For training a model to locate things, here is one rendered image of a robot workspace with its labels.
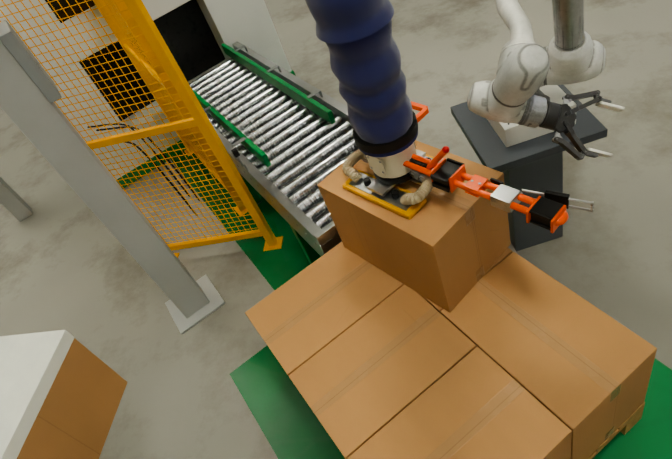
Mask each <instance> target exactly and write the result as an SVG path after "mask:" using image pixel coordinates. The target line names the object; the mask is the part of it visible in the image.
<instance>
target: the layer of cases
mask: <svg viewBox="0 0 672 459"><path fill-rule="evenodd" d="M245 314H246V315H247V317H248V318H249V320H250V321H251V323H252V324H253V325H254V327H255V328H256V330H257V331H258V333H259V334H260V336H261V337H262V338H263V340H264V341H265V343H266V344H267V346H268V347H269V349H270V350H271V352H272V353H273V354H274V356H275V357H276V359H277V360H278V362H279V363H280V365H281V366H282V368H283V369H284V370H285V372H286V373H287V375H288V376H289V378H290V379H291V381H292V382H293V384H294V385H295V386H296V388H297V389H298V391H299V392H300V394H301V395H302V397H303V398H304V399H305V401H306V402H307V404H308V405H309V407H310V408H311V410H312V411H313V413H314V414H315V415H316V417H317V418H318V420H319V421H320V423H321V424H322V426H323V427H324V429H325V430H326V431H327V433H328V434H329V436H330V437H331V439H332V440H333V442H334V443H335V445H336V446H337V447H338V449H339V450H340V452H341V453H342V455H343V456H344V458H345V459H588V458H589V457H590V456H591V455H592V454H593V453H594V452H595V451H596V450H597V449H598V448H599V447H600V446H601V445H602V444H603V443H604V442H605V441H606V440H607V439H608V438H609V437H610V436H611V435H612V434H613V433H614V432H615V431H616V430H617V429H618V428H619V427H620V426H621V425H622V424H623V423H624V422H625V421H626V420H627V419H628V418H629V417H630V416H631V415H632V414H633V413H634V412H635V411H636V410H637V409H638V408H639V407H640V406H641V405H642V404H643V403H644V400H645V396H646V392H647V388H648V384H649V380H650V376H651V371H652V367H653V363H654V359H655V355H656V351H657V348H656V347H655V346H653V345H652V344H650V343H649V342H647V341H646V340H644V339H643V338H641V337H640V336H638V335H637V334H635V333H634V332H632V331H631V330H629V329H628V328H626V327H625V326H624V325H622V324H621V323H619V322H618V321H616V320H615V319H613V318H612V317H610V316H609V315H607V314H606V313H604V312H603V311H601V310H600V309H598V308H597V307H595V306H594V305H592V304H591V303H589V302H588V301H586V300H585V299H583V298H582V297H580V296H579V295H577V294H576V293H575V292H573V291H572V290H570V289H569V288H567V287H566V286H564V285H563V284H561V283H560V282H558V281H557V280H555V279H554V278H552V277H551V276H549V275H548V274H546V273H545V272H543V271H542V270H540V269H539V268H537V267H536V266H534V265H533V264H531V263H530V262H528V261H527V260H526V259H524V258H523V257H521V256H520V255H518V254H517V253H515V252H513V251H512V250H511V249H509V248H507V249H506V250H505V251H504V252H503V253H502V255H501V256H500V257H499V258H498V259H497V260H496V261H495V263H494V264H493V265H492V266H491V267H490V268H489V269H488V270H487V272H486V273H485V274H484V275H483V276H482V277H481V278H480V280H479V281H478V282H477V283H476V284H475V285H474V286H473V287H472V289H471V290H470V291H469V292H468V293H467V294H466V295H465V297H464V298H463V299H462V300H461V301H460V302H459V303H458V304H457V306H456V307H455V308H454V309H453V310H452V311H451V312H448V311H446V310H445V309H443V308H442V307H440V306H438V305H437V304H435V303H434V302H432V301H430V300H429V299H427V298H426V297H424V296H422V295H421V294H419V293H417V292H416V291H414V290H413V289H411V288H409V287H408V286H406V285H405V284H403V283H401V282H400V281H398V280H396V279H395V278H393V277H392V276H390V275H388V274H387V273H385V272H384V271H382V270H380V269H379V268H377V267H376V266H374V265H372V264H371V263H369V262H367V261H366V260H364V259H363V258H361V257H359V256H358V255H356V254H355V253H353V252H351V251H350V250H348V249H347V248H345V247H344V245H343V243H342V242H340V243H339V244H338V245H336V246H335V247H334V248H332V249H331V250H329V251H328V252H327V253H325V254H324V255H323V256H321V257H320V258H319V259H317V260H316V261H314V262H313V263H312V264H310V265H309V266H308V267H306V268H305V269H304V270H302V271H301V272H299V273H298V274H297V275H295V276H294V277H293V278H291V279H290V280H289V281H287V282H286V283H284V284H283V285H282V286H280V287H279V288H278V289H276V290H275V291H274V292H272V293H271V294H270V295H268V296H267V297H265V298H264V299H263V300H261V301H260V302H259V303H257V304H256V305H255V306H253V307H252V308H250V309H249V310H248V311H246V312H245Z"/></svg>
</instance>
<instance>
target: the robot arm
mask: <svg viewBox="0 0 672 459"><path fill-rule="evenodd" d="M495 1H496V7H497V10H498V13H499V15H500V17H501V18H502V20H503V21H504V23H505V24H506V26H507V27H508V29H509V30H510V34H511V37H510V41H508V42H507V43H506V44H505V45H504V47H503V48H502V51H501V53H500V57H499V62H498V68H497V71H496V78H495V79H494V80H493V81H488V80H486V81H479V82H475V83H474V84H473V85H472V87H471V89H470V91H469V94H468V97H467V105H468V109H469V110H470V111H472V112H473V113H475V114H477V115H479V116H481V117H483V118H486V119H489V120H493V121H497V122H502V123H515V124H518V125H524V126H528V127H532V128H536V127H538V126H539V127H541V128H545V129H549V130H553V131H554V132H556V133H555V135H554V138H552V140H551V141H552V142H554V143H556V144H559V145H560V146H561V147H562V148H563V149H565V150H566V151H567V152H568V153H569V154H570V155H572V156H573V157H574V158H575V159H576V160H578V161H579V160H582V159H584V157H585V156H589V157H593V158H596V157H598V155H599V156H603V157H606V158H608V157H612V156H613V154H612V153H608V152H604V151H600V150H596V149H593V148H587V149H586V148H585V146H584V145H583V144H582V142H581V141H580V139H579V138H578V137H577V135H576V134H575V131H574V130H573V127H574V125H575V119H576V117H577V116H576V114H575V112H578V111H580V110H582V109H584V108H586V107H588V106H590V105H592V104H594V103H596V104H595V106H598V107H602V108H606V109H609V110H613V111H617V112H620V111H622V110H624V109H625V107H622V106H618V105H614V104H611V102H612V101H611V100H608V99H604V98H602V96H600V90H596V91H591V92H586V93H581V94H576V95H570V94H566V95H565V96H563V97H562V100H563V104H558V103H554V102H550V97H549V96H547V95H545V94H544V93H543V92H542V91H541V90H540V87H542V86H545V85H565V84H574V83H580V82H584V81H588V80H590V79H593V78H595V77H597V76H598V75H600V73H601V72H603V70H604V68H605V61H606V50H605V48H604V46H603V45H602V44H601V43H600V42H598V41H596V40H592V39H591V37H590V35H589V34H588V33H587V32H585V31H584V0H552V9H553V23H554V37H553V38H552V39H551V41H550V43H549V46H545V47H544V46H541V45H539V44H536V43H535V42H534V37H533V30H532V26H531V23H530V21H529V19H528V17H527V16H526V14H525V12H524V11H523V9H522V8H521V6H520V4H519V3H518V0H495ZM589 97H593V100H590V101H588V102H586V103H584V104H582V105H580V106H578V107H575V108H573V109H571V107H570V106H569V105H568V103H570V102H571V101H575V100H580V99H584V98H589ZM562 132H564V134H565V135H566V136H567V137H568V138H569V139H570V141H571V142H572V144H573V145H574V146H575V148H576V149H577V150H578V151H577V150H576V149H575V148H574V147H573V146H571V145H570V144H569V143H568V142H567V141H566V140H564V139H562V136H561V135H560V133H562Z"/></svg>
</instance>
